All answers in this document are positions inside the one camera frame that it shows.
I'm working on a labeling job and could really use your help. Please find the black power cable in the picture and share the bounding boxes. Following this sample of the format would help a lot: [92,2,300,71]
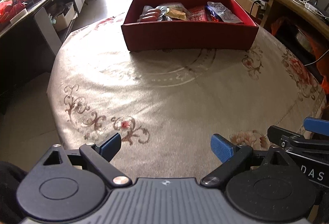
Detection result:
[249,0,263,18]

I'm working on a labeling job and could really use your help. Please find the cardboard storage box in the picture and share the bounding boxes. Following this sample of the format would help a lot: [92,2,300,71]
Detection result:
[53,2,76,32]

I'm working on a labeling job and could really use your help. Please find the grey patterned snack packet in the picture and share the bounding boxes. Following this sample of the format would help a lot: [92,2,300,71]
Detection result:
[207,2,243,24]

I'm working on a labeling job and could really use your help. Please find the red chinese snack packet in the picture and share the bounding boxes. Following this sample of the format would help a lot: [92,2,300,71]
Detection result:
[188,6,207,22]

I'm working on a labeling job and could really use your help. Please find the white power strip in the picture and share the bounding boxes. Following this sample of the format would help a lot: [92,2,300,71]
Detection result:
[305,3,328,18]

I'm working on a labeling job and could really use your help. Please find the sausage packet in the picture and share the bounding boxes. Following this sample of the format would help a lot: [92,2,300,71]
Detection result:
[137,6,172,22]

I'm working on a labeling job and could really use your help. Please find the floral beige tablecloth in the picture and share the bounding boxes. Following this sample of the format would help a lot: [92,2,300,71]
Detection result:
[47,15,326,178]

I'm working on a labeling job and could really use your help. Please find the gold brown snack packet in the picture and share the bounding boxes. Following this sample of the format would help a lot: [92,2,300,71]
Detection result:
[166,8,189,21]

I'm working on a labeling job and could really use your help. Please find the red cardboard box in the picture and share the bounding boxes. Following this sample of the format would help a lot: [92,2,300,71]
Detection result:
[121,0,259,52]

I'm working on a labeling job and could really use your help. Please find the long dark side table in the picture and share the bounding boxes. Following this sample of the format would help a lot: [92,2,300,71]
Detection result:
[1,0,85,115]

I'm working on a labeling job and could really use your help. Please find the blue snack packet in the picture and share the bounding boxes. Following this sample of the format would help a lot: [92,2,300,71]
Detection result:
[205,6,222,22]

